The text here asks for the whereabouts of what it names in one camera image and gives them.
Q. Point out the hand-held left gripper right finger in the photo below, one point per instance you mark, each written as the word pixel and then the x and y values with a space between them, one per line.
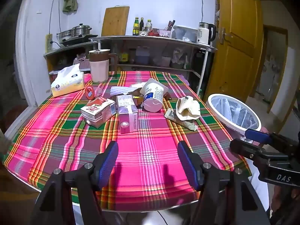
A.
pixel 187 164

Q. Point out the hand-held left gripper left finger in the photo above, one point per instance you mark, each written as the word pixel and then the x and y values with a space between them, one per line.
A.
pixel 109 161

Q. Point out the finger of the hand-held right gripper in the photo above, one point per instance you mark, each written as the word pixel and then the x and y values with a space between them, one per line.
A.
pixel 246 148
pixel 256 135

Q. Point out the white trash bin with bag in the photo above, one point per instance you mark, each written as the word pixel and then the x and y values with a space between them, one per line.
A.
pixel 236 112

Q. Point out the newsprint wrapper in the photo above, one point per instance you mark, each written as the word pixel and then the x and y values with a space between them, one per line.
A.
pixel 185 123

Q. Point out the white round bin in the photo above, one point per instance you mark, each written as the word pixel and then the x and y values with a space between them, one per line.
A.
pixel 216 113

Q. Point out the purple milk carton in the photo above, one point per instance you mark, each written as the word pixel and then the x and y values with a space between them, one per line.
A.
pixel 126 117

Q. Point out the red milk carton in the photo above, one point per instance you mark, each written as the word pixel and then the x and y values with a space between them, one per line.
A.
pixel 97 112

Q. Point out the cream paper bag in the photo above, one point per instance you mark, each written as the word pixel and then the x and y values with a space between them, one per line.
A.
pixel 187 107

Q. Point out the white striped wrapper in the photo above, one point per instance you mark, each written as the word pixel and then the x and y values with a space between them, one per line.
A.
pixel 120 90

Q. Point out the brown wrapper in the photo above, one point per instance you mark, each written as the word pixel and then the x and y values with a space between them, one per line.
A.
pixel 134 91

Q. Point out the white yogurt cup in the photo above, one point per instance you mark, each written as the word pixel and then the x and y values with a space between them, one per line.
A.
pixel 153 93

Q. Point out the clear plastic bag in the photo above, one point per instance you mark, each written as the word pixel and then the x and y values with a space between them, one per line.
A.
pixel 138 85

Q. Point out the person's white shirt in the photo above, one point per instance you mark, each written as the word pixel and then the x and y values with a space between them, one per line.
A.
pixel 257 187

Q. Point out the pink green plaid tablecloth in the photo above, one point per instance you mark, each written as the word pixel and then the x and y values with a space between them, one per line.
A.
pixel 150 143

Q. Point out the yellow white tissue pack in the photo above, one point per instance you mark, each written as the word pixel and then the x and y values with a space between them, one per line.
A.
pixel 66 82

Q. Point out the pink pitcher with brown lid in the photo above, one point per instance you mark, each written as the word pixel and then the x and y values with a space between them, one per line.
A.
pixel 99 68

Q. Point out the yellow wooden door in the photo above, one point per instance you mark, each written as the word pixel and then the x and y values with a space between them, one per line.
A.
pixel 236 39

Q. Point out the pink basket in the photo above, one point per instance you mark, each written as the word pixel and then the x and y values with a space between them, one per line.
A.
pixel 82 62

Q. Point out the oil bottle with yellow label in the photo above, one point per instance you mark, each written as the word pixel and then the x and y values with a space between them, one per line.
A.
pixel 124 57

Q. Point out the crumpled plastic bags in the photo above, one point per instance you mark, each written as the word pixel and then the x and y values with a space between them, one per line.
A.
pixel 180 57

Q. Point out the white electric kettle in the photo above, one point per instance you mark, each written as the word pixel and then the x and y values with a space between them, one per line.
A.
pixel 202 35

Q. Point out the clear storage container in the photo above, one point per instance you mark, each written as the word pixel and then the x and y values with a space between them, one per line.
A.
pixel 185 34

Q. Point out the metal shelf unit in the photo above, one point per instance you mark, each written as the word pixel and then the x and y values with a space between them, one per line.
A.
pixel 140 38

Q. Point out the yellow power strip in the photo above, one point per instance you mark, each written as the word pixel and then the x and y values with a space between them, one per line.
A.
pixel 48 43

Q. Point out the steel pot with lid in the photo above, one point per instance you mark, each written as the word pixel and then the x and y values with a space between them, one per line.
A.
pixel 80 30

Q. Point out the green bottle with yellow label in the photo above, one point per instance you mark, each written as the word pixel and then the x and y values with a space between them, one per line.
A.
pixel 135 28

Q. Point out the kitchen knives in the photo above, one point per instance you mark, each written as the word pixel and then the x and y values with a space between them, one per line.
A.
pixel 171 24

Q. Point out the wooden cutting board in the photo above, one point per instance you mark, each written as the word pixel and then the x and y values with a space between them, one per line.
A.
pixel 115 21

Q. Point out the dark sauce bottle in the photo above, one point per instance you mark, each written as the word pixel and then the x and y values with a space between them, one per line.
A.
pixel 141 24

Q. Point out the clear bottle with yellow cap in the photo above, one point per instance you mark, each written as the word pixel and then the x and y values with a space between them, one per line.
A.
pixel 148 25

